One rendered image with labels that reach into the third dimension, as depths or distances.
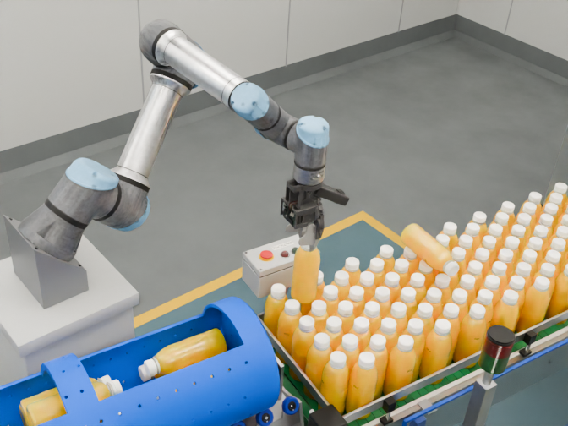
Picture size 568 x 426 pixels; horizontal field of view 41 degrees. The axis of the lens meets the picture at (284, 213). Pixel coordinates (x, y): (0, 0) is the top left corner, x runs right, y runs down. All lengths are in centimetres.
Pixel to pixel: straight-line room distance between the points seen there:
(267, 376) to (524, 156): 357
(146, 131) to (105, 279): 39
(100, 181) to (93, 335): 40
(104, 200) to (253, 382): 57
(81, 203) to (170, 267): 200
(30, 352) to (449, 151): 355
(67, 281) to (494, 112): 408
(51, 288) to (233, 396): 52
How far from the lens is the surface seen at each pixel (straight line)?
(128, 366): 194
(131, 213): 199
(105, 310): 196
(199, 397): 172
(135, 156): 201
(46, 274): 191
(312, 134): 174
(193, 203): 428
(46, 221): 190
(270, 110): 173
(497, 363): 184
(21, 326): 194
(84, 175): 188
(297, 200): 186
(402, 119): 528
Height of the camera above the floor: 247
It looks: 36 degrees down
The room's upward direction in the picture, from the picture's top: 4 degrees clockwise
